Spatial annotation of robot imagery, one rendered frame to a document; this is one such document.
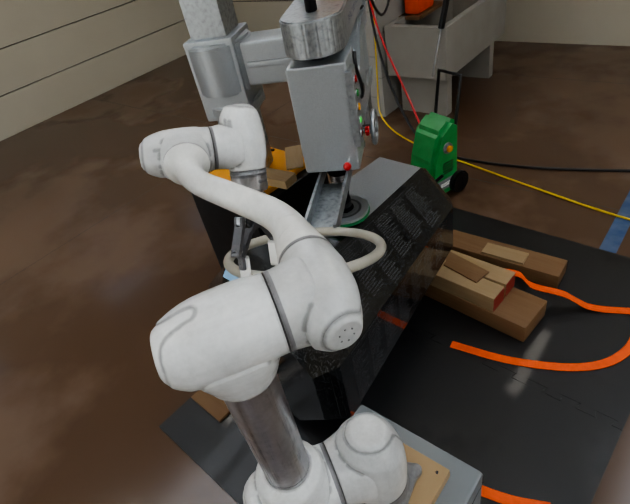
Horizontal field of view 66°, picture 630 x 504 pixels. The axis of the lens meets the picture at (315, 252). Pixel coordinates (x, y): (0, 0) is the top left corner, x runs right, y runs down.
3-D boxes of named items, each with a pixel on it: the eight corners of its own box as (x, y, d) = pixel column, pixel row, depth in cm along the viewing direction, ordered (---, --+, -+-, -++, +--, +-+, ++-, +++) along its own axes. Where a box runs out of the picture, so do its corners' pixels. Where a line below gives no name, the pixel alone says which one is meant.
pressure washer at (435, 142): (436, 171, 397) (433, 65, 344) (469, 186, 373) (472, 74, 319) (403, 189, 386) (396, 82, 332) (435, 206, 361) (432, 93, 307)
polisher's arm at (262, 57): (189, 102, 251) (172, 52, 235) (212, 77, 276) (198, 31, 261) (328, 88, 231) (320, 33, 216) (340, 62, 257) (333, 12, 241)
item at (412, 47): (390, 114, 497) (383, 26, 443) (450, 67, 566) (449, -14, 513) (446, 122, 461) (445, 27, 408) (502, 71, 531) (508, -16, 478)
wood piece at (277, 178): (259, 183, 275) (256, 176, 272) (270, 174, 281) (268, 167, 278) (287, 189, 265) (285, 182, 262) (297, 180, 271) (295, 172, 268)
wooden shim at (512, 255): (481, 253, 297) (481, 251, 296) (487, 244, 302) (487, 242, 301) (522, 265, 283) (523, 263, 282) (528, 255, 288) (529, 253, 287)
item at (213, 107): (194, 118, 269) (168, 42, 243) (240, 93, 287) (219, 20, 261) (234, 128, 248) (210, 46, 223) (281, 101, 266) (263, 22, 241)
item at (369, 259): (256, 236, 176) (255, 228, 175) (392, 231, 164) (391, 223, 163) (195, 286, 130) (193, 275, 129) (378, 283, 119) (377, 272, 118)
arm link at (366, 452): (420, 491, 120) (415, 444, 106) (352, 523, 117) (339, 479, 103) (391, 436, 132) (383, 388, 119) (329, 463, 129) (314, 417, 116)
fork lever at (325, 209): (324, 148, 223) (322, 138, 220) (366, 145, 219) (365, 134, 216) (294, 238, 171) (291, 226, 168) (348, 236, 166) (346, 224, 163)
